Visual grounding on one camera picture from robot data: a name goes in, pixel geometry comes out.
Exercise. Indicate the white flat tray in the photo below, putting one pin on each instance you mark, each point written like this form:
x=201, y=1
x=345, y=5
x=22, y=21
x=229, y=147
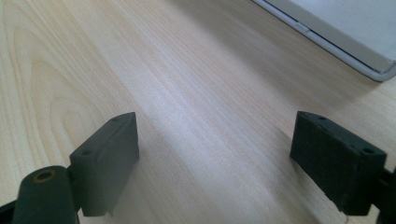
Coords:
x=348, y=28

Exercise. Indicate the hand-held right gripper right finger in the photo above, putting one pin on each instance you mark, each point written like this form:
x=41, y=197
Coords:
x=336, y=161

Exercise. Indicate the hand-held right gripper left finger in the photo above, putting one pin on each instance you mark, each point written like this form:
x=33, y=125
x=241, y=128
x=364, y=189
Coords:
x=102, y=168

